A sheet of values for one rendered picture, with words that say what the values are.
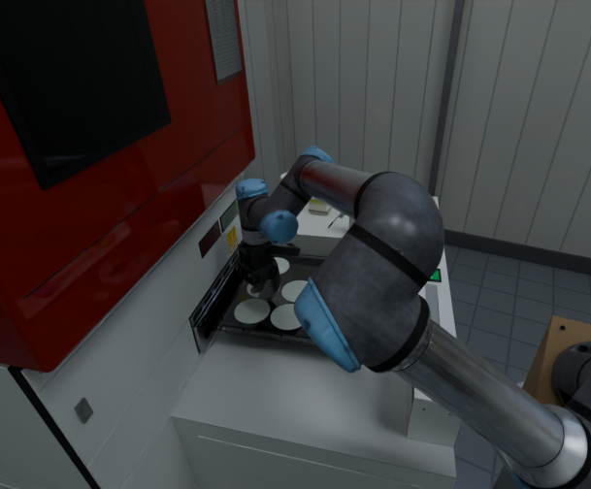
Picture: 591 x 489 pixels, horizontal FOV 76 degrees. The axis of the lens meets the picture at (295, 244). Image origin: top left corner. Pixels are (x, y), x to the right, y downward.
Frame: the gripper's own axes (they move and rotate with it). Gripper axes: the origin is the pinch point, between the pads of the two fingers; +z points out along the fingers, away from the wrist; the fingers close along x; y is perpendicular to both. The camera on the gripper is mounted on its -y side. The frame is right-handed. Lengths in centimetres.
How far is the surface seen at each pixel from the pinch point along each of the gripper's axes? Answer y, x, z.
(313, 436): 15.9, 34.4, 9.4
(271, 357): 9.5, 10.8, 9.4
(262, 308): 4.3, 1.2, 1.3
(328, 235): -28.7, -5.7, -5.1
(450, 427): -3, 54, 3
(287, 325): 3.4, 11.3, 1.4
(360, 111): -170, -115, -2
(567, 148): -213, 7, 11
